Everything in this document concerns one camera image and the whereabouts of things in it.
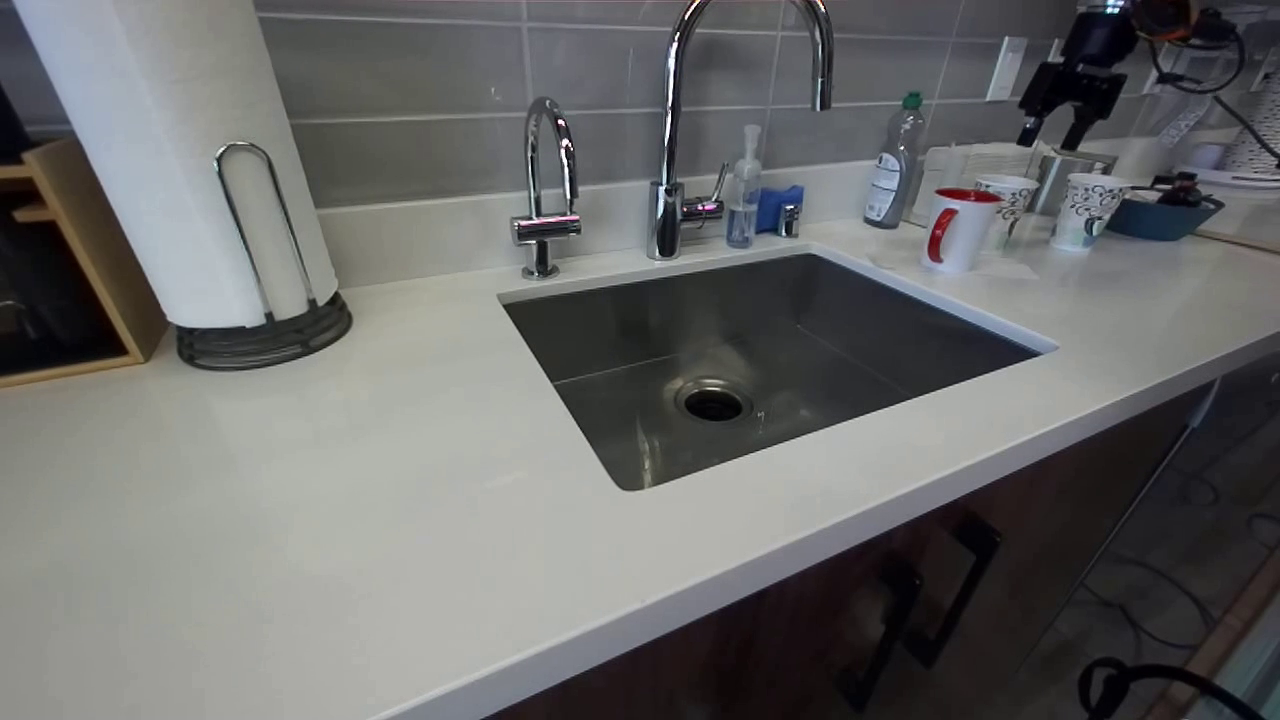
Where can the wooden shelf box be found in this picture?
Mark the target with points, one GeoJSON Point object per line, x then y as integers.
{"type": "Point", "coordinates": [95, 260]}

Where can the chrome tap lever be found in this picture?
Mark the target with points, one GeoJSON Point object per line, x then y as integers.
{"type": "Point", "coordinates": [704, 209]}

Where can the white paper towel roll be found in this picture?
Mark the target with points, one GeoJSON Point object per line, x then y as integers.
{"type": "Point", "coordinates": [170, 150]}

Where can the metal paper towel holder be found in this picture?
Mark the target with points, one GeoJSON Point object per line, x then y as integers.
{"type": "Point", "coordinates": [265, 345]}

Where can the blue bowl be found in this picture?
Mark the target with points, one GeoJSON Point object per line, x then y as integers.
{"type": "Point", "coordinates": [1165, 222]}

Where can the clear soap dispenser bottle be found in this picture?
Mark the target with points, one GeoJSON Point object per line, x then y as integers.
{"type": "Point", "coordinates": [742, 210]}

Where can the steel sink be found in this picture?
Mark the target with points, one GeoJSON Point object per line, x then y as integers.
{"type": "Point", "coordinates": [760, 350]}

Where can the tall chrome tap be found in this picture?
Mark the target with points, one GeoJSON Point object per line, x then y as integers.
{"type": "Point", "coordinates": [664, 215]}

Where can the dish soap bottle green cap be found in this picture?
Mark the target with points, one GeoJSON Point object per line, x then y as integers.
{"type": "Point", "coordinates": [890, 185]}

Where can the blue sponge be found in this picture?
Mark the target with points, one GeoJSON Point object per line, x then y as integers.
{"type": "Point", "coordinates": [780, 200]}

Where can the white patterned paper cup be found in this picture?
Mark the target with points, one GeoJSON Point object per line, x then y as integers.
{"type": "Point", "coordinates": [1085, 215]}
{"type": "Point", "coordinates": [1018, 205]}

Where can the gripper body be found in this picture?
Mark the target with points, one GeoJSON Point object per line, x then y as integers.
{"type": "Point", "coordinates": [1085, 75]}

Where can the black object in bowl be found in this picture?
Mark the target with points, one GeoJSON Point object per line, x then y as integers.
{"type": "Point", "coordinates": [1180, 192]}

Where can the brown cabinet door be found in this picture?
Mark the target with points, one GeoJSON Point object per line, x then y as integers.
{"type": "Point", "coordinates": [760, 660]}
{"type": "Point", "coordinates": [1060, 500]}

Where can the steel container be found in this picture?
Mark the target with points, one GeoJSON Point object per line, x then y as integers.
{"type": "Point", "coordinates": [1055, 180]}

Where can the chrome counter button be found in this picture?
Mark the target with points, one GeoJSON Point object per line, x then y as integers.
{"type": "Point", "coordinates": [790, 222]}

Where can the white wall socket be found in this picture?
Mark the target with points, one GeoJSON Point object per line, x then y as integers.
{"type": "Point", "coordinates": [1006, 68]}

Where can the small chrome tap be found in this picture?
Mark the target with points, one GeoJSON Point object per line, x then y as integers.
{"type": "Point", "coordinates": [545, 228]}

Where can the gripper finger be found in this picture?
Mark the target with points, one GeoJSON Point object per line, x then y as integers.
{"type": "Point", "coordinates": [1080, 130]}
{"type": "Point", "coordinates": [1031, 130]}

